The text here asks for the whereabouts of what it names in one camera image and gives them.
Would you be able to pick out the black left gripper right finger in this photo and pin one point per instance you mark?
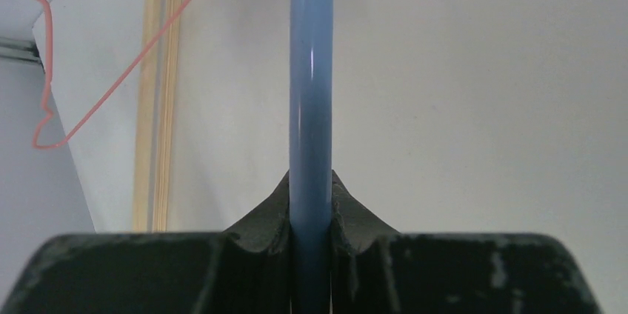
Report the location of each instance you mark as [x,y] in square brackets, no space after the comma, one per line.
[377,269]

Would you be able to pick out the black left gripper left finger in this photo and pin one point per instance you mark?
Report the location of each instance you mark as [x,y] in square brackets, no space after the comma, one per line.
[243,269]

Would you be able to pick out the blue plastic hanger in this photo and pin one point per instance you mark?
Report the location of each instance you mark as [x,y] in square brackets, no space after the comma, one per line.
[310,152]

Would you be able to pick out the pink notched hanger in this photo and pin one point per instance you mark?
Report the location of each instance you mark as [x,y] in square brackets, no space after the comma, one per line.
[96,77]

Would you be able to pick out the wooden clothes rack frame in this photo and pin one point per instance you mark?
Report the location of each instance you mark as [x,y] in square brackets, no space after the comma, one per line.
[155,118]

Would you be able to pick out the left aluminium frame post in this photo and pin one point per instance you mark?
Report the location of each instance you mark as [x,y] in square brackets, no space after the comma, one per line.
[21,51]

